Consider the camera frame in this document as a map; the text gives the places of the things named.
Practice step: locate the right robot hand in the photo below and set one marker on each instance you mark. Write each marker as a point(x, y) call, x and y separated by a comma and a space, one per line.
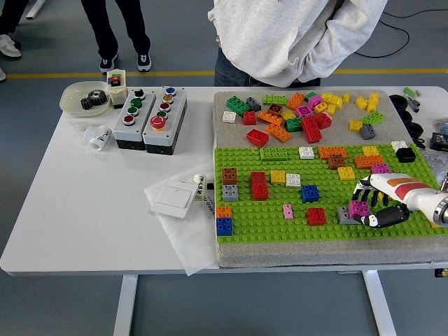
point(402, 190)

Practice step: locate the magenta square brick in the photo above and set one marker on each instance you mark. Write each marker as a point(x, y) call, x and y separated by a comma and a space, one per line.
point(379, 168)
point(358, 209)

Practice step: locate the blue square brick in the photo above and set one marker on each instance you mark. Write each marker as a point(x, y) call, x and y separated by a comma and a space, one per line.
point(224, 226)
point(310, 193)

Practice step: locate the person's left forearm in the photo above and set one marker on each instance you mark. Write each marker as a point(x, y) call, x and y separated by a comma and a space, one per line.
point(332, 38)

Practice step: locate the black square brick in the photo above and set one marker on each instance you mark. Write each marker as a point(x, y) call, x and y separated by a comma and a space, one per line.
point(405, 155)

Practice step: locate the orange long brick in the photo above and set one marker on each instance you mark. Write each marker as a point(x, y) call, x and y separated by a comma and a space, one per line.
point(295, 101)
point(368, 162)
point(332, 152)
point(278, 133)
point(269, 118)

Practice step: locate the white square brick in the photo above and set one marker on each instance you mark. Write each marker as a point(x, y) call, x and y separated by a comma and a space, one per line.
point(306, 153)
point(399, 145)
point(229, 117)
point(293, 180)

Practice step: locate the yellow square brick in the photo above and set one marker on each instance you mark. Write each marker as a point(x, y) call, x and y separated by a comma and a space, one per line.
point(346, 173)
point(278, 177)
point(370, 151)
point(355, 125)

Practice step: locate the black toy tyre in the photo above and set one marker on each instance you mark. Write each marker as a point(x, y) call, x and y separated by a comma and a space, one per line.
point(406, 116)
point(398, 101)
point(416, 129)

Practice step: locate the grey long brick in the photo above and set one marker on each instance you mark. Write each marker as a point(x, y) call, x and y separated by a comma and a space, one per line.
point(343, 215)

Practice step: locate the grey square brick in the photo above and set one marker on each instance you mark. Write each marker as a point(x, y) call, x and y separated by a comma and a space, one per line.
point(367, 131)
point(230, 192)

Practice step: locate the brown square brick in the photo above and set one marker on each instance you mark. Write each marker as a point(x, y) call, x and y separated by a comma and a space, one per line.
point(275, 109)
point(229, 176)
point(336, 162)

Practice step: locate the red square brick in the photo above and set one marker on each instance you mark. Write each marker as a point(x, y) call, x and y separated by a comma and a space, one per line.
point(250, 118)
point(316, 216)
point(323, 122)

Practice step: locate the yellow small brick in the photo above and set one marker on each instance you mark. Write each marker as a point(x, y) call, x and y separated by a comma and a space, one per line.
point(346, 98)
point(331, 109)

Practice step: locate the red long brick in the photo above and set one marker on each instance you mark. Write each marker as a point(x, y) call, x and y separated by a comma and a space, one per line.
point(259, 185)
point(311, 129)

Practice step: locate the yellow arch brick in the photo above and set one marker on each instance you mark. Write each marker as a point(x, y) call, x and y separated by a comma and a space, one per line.
point(332, 99)

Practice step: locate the pink narrow brick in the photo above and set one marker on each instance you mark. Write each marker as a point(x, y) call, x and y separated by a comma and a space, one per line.
point(288, 211)

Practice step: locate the dark green square brick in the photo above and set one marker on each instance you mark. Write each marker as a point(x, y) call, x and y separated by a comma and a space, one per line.
point(293, 124)

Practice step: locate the dark green small brick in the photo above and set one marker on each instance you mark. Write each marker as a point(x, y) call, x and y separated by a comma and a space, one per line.
point(310, 96)

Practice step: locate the lime green long brick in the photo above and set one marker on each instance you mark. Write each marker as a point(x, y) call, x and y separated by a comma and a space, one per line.
point(273, 154)
point(274, 100)

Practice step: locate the green studded baseplate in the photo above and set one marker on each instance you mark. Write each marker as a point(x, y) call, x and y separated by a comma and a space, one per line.
point(266, 227)

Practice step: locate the red sloped brick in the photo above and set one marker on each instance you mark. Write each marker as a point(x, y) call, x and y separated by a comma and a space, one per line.
point(257, 137)

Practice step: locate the grey sloped brick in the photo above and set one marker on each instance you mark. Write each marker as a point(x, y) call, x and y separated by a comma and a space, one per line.
point(253, 104)

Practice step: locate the orange square brick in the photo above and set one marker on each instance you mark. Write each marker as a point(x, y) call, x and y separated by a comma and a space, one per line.
point(223, 211)

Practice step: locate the dark green long brick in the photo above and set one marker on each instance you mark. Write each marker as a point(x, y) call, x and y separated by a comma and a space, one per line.
point(238, 106)

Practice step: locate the small black part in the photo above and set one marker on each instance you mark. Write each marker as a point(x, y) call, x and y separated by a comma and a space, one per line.
point(420, 143)

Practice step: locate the black box green label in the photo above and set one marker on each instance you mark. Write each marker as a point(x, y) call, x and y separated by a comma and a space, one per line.
point(439, 141)

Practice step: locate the blue round object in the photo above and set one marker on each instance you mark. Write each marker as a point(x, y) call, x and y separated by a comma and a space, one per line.
point(444, 127)

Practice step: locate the grey metal clip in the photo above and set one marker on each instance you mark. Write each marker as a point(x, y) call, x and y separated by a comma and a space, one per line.
point(413, 104)

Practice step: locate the yellow black tag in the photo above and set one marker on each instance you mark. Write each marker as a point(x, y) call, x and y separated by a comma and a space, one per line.
point(441, 273)

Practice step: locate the green small plastic part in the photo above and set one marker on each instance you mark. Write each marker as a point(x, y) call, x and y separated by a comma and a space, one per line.
point(408, 91)

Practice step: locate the white table leg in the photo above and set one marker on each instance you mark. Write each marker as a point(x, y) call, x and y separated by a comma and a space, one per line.
point(125, 304)
point(379, 304)

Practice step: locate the grey-brown mat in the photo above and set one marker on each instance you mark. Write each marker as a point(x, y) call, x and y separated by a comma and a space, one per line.
point(280, 255)

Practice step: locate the printed label strip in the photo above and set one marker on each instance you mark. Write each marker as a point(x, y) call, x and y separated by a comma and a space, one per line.
point(208, 206)

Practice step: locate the person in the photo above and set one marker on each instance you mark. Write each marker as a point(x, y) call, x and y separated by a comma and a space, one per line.
point(8, 45)
point(101, 28)
point(280, 35)

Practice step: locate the white printed tube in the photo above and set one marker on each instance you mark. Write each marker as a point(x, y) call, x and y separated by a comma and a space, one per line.
point(199, 185)

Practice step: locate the translucent white paper sheet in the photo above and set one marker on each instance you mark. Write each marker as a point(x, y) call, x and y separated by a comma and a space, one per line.
point(189, 241)

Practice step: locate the grey emergency-stop control box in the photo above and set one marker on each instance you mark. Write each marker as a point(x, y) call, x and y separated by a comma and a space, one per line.
point(171, 119)

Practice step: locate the grey four-button control box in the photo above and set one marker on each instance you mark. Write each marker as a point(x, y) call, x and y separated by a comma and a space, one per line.
point(131, 131)

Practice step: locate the white pipe tee fitting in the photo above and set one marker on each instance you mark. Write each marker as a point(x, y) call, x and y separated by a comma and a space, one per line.
point(99, 138)

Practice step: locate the black metal gear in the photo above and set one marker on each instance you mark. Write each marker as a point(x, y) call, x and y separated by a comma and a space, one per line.
point(99, 96)
point(87, 104)

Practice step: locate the white shallow bowl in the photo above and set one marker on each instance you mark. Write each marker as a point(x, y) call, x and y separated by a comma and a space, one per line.
point(70, 99)

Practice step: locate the white desk leg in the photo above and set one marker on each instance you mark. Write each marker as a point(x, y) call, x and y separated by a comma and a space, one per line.
point(35, 8)

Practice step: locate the white shoe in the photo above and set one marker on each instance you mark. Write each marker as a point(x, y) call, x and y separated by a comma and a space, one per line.
point(1, 74)

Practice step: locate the white wall switch panel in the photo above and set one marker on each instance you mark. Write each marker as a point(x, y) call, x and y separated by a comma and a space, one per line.
point(173, 197)

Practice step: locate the cream red-green switch box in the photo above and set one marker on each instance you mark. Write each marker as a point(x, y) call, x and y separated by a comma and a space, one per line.
point(117, 91)

